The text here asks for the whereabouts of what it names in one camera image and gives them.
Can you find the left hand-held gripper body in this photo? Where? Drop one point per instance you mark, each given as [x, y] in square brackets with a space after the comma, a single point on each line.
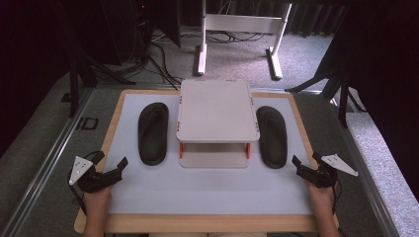
[88, 177]

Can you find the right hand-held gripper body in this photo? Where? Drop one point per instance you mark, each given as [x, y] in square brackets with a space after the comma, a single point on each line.
[324, 174]

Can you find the black slipper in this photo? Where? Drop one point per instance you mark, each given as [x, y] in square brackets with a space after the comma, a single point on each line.
[152, 133]
[272, 136]

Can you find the white two-tier shoe rack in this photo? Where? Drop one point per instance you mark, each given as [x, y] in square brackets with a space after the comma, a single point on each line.
[215, 110]

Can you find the person's left hand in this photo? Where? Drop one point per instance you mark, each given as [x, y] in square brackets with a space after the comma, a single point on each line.
[97, 197]

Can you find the person's right hand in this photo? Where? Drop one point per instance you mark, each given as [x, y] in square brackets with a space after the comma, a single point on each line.
[319, 196]

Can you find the black tripod stand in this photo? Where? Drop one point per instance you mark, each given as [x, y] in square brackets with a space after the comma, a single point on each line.
[342, 98]

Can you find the white table mat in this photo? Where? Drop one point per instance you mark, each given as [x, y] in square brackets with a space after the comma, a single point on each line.
[204, 191]

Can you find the black metal stand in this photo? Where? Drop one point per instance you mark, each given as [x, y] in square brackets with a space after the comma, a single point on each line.
[74, 85]

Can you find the black computer tower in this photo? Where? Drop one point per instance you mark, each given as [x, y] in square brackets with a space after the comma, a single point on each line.
[142, 29]

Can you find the dark curtain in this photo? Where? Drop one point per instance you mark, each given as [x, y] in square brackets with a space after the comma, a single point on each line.
[309, 19]

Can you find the metal floor rail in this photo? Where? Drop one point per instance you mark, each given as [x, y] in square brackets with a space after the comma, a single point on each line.
[42, 164]
[369, 184]

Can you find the white desk frame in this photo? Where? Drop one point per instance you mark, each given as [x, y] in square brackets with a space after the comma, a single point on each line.
[243, 23]

